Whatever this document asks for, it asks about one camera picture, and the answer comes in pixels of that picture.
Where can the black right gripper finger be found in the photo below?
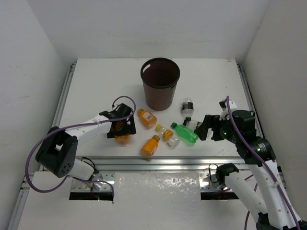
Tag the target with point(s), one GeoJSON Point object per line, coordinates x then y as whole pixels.
{"type": "Point", "coordinates": [215, 135]}
{"type": "Point", "coordinates": [202, 130]}

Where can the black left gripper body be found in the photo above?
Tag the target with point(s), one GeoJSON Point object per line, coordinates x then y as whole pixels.
{"type": "Point", "coordinates": [131, 123]}

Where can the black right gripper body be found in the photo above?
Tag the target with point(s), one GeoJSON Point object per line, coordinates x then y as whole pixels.
{"type": "Point", "coordinates": [224, 126]}

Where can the orange juice bottle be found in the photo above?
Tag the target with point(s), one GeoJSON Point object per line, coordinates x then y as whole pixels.
{"type": "Point", "coordinates": [150, 146]}
{"type": "Point", "coordinates": [122, 140]}

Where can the orange bottle barcode label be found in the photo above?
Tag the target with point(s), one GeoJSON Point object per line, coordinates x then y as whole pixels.
{"type": "Point", "coordinates": [147, 118]}

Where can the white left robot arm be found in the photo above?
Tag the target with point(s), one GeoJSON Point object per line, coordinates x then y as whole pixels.
{"type": "Point", "coordinates": [57, 152]}

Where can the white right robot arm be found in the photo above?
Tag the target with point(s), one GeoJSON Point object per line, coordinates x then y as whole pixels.
{"type": "Point", "coordinates": [272, 209]}

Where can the brown garbage bin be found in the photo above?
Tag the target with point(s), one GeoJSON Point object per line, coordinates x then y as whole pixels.
{"type": "Point", "coordinates": [159, 76]}

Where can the clear bottle black label lying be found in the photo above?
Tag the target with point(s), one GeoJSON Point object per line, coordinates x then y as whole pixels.
{"type": "Point", "coordinates": [191, 124]}

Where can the green plastic bottle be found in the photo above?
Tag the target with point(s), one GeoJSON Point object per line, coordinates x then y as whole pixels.
{"type": "Point", "coordinates": [185, 133]}

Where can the clear bottle black label upright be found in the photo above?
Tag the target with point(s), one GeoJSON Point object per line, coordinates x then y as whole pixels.
{"type": "Point", "coordinates": [187, 107]}

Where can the orange juice bottle front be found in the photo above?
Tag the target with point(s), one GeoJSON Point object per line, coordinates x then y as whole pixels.
{"type": "Point", "coordinates": [150, 146]}

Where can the clear bottle yellow cap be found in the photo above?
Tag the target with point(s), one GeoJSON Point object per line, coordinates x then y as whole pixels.
{"type": "Point", "coordinates": [167, 136]}

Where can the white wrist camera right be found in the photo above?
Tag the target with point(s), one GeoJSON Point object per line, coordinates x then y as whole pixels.
{"type": "Point", "coordinates": [227, 109]}

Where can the aluminium frame rail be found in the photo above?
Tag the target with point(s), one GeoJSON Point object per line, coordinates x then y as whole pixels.
{"type": "Point", "coordinates": [91, 87]}

